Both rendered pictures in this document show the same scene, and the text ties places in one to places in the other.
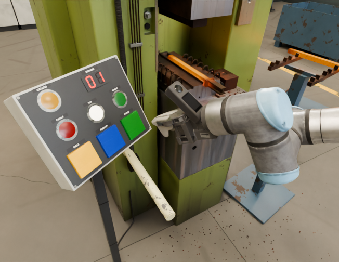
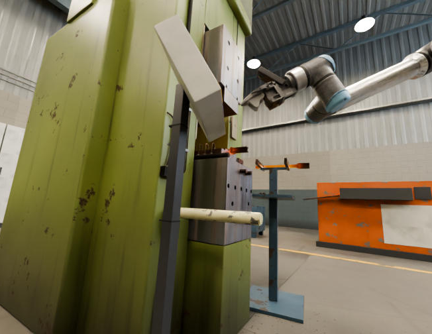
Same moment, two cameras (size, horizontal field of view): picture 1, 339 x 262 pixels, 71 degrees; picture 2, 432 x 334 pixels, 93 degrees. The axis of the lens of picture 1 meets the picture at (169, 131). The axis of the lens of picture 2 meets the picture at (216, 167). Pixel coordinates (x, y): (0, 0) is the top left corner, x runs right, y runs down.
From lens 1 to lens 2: 95 cm
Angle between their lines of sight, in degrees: 55
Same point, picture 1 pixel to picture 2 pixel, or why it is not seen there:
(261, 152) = (330, 78)
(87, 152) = not seen: hidden behind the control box
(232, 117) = (308, 65)
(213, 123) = (298, 72)
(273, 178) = (343, 93)
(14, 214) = not seen: outside the picture
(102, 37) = (171, 91)
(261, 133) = (326, 68)
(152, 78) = (192, 142)
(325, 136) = not seen: hidden behind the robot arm
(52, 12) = (101, 99)
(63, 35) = (102, 118)
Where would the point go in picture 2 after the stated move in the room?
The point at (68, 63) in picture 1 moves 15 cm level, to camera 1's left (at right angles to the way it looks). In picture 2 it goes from (97, 142) to (63, 136)
